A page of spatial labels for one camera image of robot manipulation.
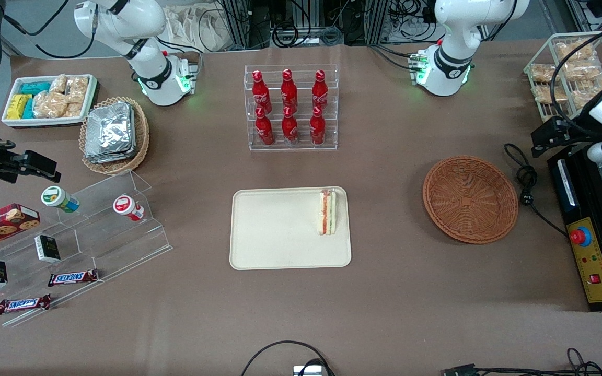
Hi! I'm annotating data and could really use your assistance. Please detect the clear acrylic bottle rack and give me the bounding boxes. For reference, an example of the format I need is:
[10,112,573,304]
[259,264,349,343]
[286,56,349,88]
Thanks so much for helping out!
[244,65,339,151]

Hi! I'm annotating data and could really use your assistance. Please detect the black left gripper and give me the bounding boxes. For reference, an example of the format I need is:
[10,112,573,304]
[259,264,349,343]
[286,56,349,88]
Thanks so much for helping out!
[531,117,602,158]

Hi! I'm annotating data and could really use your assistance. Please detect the green lidded cup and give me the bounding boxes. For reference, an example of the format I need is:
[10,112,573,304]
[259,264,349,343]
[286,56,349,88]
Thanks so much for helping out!
[41,185,80,214]

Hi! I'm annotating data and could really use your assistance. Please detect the red lidded cup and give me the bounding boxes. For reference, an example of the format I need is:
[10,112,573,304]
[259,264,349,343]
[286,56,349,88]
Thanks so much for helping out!
[112,195,145,222]

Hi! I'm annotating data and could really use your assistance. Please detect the black machine with yellow panel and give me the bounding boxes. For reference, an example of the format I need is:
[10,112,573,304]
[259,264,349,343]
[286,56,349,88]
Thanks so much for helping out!
[548,149,602,312]

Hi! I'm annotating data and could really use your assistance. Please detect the aluminium frame post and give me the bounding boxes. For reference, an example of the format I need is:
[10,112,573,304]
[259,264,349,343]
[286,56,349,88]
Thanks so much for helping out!
[363,0,388,45]
[222,0,252,51]

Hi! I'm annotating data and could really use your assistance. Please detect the white cloth bag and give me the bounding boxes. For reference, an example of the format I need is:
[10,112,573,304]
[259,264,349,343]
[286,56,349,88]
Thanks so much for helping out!
[165,4,231,53]

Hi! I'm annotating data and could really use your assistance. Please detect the black cable with connector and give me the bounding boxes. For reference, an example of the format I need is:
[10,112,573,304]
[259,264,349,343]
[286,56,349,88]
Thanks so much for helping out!
[442,347,602,376]

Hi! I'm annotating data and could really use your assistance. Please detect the bagged fried snack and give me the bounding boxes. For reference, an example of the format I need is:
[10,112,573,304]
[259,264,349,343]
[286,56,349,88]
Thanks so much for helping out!
[534,85,569,104]
[530,64,559,84]
[562,62,602,82]
[555,40,595,63]
[572,78,602,108]

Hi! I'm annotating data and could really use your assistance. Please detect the Snickers chocolate bar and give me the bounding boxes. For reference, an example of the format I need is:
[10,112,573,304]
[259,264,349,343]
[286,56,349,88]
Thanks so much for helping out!
[47,269,100,288]
[0,294,52,315]

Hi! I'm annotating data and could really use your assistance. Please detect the triangular sandwich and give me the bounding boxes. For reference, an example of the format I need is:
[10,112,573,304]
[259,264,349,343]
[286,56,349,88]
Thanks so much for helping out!
[316,189,338,236]

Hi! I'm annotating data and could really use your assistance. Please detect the black power cable with plug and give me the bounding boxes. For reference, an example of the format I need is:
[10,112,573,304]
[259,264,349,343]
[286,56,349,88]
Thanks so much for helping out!
[504,143,569,239]

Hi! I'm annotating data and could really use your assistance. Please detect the clear acrylic stepped display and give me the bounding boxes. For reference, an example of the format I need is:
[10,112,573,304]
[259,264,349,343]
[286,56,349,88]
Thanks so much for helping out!
[0,169,173,327]

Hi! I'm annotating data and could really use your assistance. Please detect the stacked silver foil containers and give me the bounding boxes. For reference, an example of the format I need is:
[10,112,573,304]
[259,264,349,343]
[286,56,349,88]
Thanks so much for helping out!
[84,101,137,165]

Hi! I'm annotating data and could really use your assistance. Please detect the yellow snack packet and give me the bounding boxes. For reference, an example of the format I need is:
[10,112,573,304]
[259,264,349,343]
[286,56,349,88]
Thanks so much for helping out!
[7,94,32,120]

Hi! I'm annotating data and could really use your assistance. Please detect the coiled black cable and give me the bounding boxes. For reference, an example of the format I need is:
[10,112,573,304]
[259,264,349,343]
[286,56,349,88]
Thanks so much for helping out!
[272,23,300,48]

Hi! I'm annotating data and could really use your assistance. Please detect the red emergency stop button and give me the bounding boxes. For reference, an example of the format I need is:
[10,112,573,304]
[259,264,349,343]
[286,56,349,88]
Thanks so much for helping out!
[570,227,593,248]

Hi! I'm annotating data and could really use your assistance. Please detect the round brown wicker basket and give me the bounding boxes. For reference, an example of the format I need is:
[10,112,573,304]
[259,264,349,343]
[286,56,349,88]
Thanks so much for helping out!
[422,156,519,245]

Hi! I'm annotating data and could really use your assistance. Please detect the white rectangular plastic bin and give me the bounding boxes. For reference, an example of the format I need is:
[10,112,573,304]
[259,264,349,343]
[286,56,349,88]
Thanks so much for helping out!
[2,74,98,128]

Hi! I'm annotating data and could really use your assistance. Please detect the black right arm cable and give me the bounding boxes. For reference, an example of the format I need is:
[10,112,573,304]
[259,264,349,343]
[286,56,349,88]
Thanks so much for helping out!
[2,0,99,59]

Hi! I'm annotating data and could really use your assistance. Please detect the white wire basket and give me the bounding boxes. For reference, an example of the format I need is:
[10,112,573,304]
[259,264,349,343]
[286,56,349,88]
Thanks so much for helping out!
[523,31,602,123]

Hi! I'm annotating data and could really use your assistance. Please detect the oval light wicker basket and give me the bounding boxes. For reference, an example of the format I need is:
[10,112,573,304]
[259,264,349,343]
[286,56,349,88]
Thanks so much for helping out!
[79,97,151,175]

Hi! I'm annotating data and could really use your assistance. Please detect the black base cables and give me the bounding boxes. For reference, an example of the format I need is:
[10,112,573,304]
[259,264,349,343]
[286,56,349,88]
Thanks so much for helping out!
[368,44,418,72]

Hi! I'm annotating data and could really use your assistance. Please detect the red cola bottle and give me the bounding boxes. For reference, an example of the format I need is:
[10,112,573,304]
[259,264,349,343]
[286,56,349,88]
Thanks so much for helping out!
[309,106,327,146]
[252,70,272,113]
[255,107,275,146]
[311,70,329,111]
[281,107,299,145]
[281,69,298,111]

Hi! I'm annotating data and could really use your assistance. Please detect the black looped cable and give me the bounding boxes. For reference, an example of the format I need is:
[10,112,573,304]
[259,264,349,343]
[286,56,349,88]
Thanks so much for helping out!
[240,340,336,376]

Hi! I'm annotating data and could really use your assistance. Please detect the beige plastic tray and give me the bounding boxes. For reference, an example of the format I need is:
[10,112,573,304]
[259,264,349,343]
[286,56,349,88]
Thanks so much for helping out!
[229,186,352,271]

